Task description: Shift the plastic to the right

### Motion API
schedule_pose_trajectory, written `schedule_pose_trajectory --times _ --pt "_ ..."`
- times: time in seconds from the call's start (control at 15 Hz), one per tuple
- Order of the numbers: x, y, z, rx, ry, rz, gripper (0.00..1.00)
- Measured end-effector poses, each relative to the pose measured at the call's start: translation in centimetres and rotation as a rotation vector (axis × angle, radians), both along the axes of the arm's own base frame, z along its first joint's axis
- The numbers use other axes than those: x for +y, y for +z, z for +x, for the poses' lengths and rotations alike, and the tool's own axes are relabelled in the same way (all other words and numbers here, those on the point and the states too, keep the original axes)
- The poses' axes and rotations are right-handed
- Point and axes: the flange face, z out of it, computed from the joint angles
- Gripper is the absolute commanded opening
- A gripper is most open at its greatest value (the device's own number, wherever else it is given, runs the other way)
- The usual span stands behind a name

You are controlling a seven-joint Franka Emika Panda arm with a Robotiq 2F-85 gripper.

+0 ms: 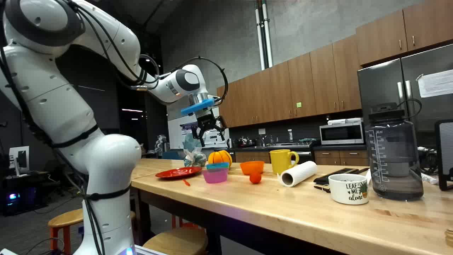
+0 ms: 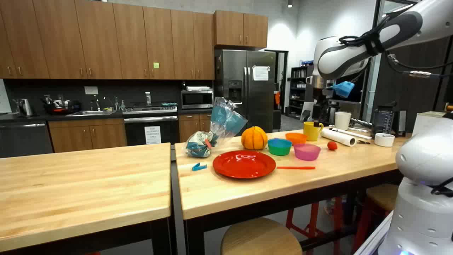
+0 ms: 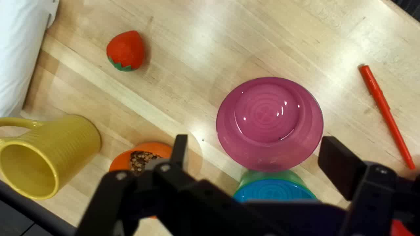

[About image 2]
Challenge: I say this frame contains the white paper towel roll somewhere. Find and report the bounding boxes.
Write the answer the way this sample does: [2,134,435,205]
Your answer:
[320,126,359,149]

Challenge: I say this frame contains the silver microwave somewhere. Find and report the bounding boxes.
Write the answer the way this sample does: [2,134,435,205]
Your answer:
[180,89,216,110]

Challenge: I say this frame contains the stainless steel dishwasher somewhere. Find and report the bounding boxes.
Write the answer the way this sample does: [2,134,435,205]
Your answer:
[0,120,54,159]

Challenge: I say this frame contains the teal bowl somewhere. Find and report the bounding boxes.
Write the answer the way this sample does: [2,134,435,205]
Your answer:
[267,137,294,157]

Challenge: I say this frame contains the orange pumpkin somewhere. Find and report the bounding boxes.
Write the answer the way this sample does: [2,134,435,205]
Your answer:
[241,125,269,151]

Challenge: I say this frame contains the white cup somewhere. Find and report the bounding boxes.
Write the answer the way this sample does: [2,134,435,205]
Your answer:
[335,110,353,130]

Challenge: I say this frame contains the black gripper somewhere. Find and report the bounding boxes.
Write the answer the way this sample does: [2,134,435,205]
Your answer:
[310,74,335,103]

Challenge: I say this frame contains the kitchen sink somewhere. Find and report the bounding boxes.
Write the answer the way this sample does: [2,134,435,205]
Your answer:
[66,109,118,119]

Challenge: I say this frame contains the white printed bowl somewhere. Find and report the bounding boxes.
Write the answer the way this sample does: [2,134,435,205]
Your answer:
[374,132,397,147]

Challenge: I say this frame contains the brown base cabinet narrow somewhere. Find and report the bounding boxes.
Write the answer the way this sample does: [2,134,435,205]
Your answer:
[177,112,221,143]

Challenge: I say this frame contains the yellow mug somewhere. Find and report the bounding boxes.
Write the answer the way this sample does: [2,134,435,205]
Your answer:
[302,120,326,143]

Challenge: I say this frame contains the brown base cabinet wide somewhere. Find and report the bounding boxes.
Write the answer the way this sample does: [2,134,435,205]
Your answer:
[49,117,128,153]

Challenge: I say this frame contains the stainless steel refrigerator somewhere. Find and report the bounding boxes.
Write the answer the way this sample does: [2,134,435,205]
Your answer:
[216,48,277,139]

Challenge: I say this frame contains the round wooden stool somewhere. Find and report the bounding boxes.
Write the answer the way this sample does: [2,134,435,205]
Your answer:
[220,217,303,255]

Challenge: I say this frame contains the black flat tray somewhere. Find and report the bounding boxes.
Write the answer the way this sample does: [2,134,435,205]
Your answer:
[352,117,374,130]

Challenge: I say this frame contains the paper sheet on oven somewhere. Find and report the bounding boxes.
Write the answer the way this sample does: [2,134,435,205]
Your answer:
[143,125,163,146]

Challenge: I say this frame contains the pink bowl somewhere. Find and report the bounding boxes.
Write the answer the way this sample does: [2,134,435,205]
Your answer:
[294,143,323,163]

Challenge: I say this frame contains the clear teal plastic bag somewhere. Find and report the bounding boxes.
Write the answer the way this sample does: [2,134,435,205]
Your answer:
[185,96,250,159]

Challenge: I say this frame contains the paper sheet on refrigerator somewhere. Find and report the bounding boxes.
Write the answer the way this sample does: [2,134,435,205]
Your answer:
[252,65,272,82]

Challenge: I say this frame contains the silver kettle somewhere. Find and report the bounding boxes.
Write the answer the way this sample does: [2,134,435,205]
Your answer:
[17,98,34,117]

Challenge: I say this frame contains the brown cabinet above refrigerator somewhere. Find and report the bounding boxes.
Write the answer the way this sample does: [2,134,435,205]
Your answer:
[213,10,269,49]

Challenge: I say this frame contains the white box on microwave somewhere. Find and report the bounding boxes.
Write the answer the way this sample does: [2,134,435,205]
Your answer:
[186,85,214,93]

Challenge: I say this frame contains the orange bowl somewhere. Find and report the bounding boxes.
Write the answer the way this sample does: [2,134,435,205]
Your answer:
[285,132,309,147]

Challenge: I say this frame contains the red plate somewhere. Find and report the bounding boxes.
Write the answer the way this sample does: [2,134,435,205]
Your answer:
[211,149,278,181]

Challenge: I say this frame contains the dark transparent water jug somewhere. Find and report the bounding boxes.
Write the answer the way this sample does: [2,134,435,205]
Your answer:
[371,105,397,139]

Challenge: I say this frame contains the red-legged wooden stool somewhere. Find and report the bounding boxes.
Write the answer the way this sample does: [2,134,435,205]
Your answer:
[285,195,346,255]

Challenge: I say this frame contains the thin orange stick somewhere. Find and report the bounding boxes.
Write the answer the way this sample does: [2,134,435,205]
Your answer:
[277,164,318,171]

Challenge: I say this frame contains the brown wall cabinets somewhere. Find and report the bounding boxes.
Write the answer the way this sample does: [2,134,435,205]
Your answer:
[0,0,217,81]

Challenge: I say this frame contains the black oven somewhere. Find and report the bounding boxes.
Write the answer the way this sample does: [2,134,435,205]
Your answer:
[124,113,180,146]

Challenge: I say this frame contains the black monitor screen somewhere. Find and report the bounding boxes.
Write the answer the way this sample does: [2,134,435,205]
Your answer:
[330,69,369,103]

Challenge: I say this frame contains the dark storage shelf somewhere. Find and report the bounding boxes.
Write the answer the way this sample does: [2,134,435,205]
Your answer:
[288,64,316,119]

